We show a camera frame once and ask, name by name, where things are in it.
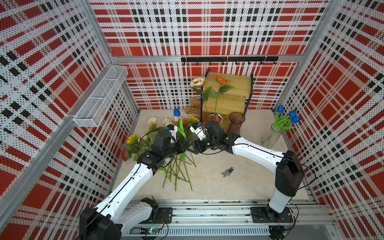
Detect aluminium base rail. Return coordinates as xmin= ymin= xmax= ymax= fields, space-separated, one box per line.
xmin=86 ymin=199 xmax=340 ymax=238

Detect brown teddy bear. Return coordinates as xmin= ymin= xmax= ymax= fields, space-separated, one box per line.
xmin=185 ymin=97 xmax=201 ymax=116

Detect white wire wall basket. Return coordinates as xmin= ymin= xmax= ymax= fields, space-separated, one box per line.
xmin=74 ymin=66 xmax=128 ymax=128

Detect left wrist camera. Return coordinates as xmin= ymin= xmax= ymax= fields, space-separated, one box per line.
xmin=166 ymin=125 xmax=178 ymax=143

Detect white rose in pile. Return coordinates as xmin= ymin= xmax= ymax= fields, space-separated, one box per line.
xmin=163 ymin=118 xmax=173 ymax=127

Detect black hook rail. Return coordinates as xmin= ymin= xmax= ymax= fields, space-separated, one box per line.
xmin=181 ymin=56 xmax=279 ymax=63

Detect orange gerbera flower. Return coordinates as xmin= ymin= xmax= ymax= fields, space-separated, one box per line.
xmin=212 ymin=75 xmax=234 ymax=113

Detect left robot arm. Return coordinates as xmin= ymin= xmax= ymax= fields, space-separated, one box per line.
xmin=77 ymin=125 xmax=188 ymax=240

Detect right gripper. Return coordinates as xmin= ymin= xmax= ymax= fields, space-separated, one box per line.
xmin=186 ymin=136 xmax=218 ymax=154

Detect yellow flower back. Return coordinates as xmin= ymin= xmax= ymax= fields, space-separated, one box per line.
xmin=188 ymin=116 xmax=200 ymax=125

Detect clear glass vase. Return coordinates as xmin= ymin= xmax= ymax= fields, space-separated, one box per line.
xmin=261 ymin=125 xmax=283 ymax=149

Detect cream rose flower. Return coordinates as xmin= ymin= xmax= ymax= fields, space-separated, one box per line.
xmin=190 ymin=77 xmax=218 ymax=114

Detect bamboo two-tier shelf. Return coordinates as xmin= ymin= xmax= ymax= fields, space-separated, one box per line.
xmin=200 ymin=70 xmax=255 ymax=130

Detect brown ribbed glass vase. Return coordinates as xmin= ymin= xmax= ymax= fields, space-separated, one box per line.
xmin=227 ymin=112 xmax=246 ymax=135

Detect pink ribbed glass vase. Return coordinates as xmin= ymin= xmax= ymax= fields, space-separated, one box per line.
xmin=204 ymin=113 xmax=223 ymax=124

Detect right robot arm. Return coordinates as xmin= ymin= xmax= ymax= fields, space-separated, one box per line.
xmin=190 ymin=121 xmax=305 ymax=215

